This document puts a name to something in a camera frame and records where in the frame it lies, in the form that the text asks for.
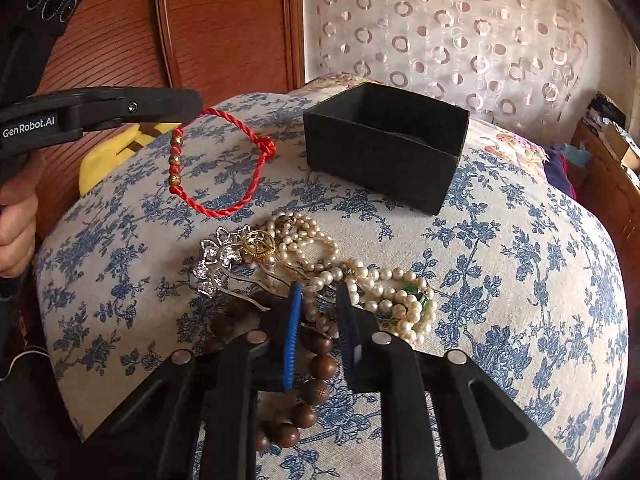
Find brown wooden bead bracelet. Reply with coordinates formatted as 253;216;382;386
204;294;337;454

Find blue floral cloth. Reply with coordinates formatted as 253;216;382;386
34;72;629;480

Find black cardboard box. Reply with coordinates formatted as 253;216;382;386
303;81;470;216

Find person's left hand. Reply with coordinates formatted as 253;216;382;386
0;151;40;279

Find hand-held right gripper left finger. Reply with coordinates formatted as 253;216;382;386
65;281;306;480

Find reddish wooden headboard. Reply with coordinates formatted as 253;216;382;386
30;0;307;233

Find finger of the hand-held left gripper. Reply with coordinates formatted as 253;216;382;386
64;86;204;135

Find red cord bracelet gold beads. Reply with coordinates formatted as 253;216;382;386
168;107;278;220

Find white curtain with circles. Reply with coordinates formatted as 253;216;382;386
301;0;628;128

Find silver flower hair comb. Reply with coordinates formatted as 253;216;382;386
189;225;301;312

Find yellow plastic object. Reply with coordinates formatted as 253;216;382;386
79;122;168;197

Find gold openwork ring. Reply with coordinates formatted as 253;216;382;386
242;230;277;261

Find white pearl necklace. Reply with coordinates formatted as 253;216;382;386
270;211;347;293

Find pearl and jade bracelet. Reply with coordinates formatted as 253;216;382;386
344;257;439;347

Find purple cloth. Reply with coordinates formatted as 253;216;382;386
541;142;577;198

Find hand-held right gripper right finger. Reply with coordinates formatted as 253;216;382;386
334;282;585;480

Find wooden side cabinet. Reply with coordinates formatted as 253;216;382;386
569;91;640;263

